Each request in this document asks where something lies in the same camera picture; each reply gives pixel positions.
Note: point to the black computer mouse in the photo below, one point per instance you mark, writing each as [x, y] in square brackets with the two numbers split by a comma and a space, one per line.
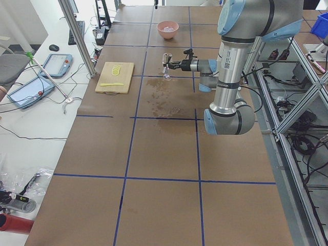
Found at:
[54, 47]

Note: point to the black box device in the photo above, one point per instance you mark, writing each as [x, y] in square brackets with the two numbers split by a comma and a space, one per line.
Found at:
[101, 35]

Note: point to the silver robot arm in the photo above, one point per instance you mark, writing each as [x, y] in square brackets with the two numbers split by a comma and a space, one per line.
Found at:
[240, 22]

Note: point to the blue plastic bin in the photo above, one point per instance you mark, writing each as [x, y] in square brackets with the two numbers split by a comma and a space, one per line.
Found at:
[320, 27]

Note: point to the steel cocktail jigger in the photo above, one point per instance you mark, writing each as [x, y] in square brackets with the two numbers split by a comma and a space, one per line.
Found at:
[166, 58]

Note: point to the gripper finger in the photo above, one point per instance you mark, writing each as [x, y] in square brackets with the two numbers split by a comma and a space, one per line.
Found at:
[174, 63]
[174, 67]

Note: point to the clear plastic bag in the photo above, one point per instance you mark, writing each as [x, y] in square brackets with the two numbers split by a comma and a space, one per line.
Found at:
[23, 191]

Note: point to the near blue teach pendant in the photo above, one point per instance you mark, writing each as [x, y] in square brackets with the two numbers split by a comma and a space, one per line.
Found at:
[31, 92]

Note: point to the blue teach pendant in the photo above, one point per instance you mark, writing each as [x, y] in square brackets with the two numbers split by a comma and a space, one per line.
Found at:
[31, 92]
[57, 65]

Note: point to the aluminium frame post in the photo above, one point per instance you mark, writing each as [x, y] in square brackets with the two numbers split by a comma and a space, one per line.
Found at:
[69, 15]

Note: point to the red cylinder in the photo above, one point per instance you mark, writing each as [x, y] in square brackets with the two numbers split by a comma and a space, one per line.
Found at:
[14, 224]

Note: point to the clear ice cubes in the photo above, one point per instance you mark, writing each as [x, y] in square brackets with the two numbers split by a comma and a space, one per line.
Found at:
[168, 29]

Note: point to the grey office chair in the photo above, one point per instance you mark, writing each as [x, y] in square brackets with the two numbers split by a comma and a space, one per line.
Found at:
[12, 65]

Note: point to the metal rod with base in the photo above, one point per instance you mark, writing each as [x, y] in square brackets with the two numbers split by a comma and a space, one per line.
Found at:
[31, 57]

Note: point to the clear wine glass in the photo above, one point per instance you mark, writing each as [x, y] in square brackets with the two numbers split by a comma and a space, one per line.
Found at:
[166, 76]

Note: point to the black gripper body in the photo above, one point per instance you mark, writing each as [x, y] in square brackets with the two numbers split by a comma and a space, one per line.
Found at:
[185, 65]

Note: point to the far blue teach pendant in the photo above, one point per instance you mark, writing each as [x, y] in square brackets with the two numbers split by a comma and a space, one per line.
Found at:
[57, 65]

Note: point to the yellow plastic knife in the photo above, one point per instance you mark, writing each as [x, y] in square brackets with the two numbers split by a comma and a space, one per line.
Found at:
[111, 84]

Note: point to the pink bowl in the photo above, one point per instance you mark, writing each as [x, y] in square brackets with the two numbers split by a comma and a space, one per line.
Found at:
[166, 23]

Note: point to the wooden cutting board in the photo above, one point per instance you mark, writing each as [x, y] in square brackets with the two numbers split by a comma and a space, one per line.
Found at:
[125, 76]

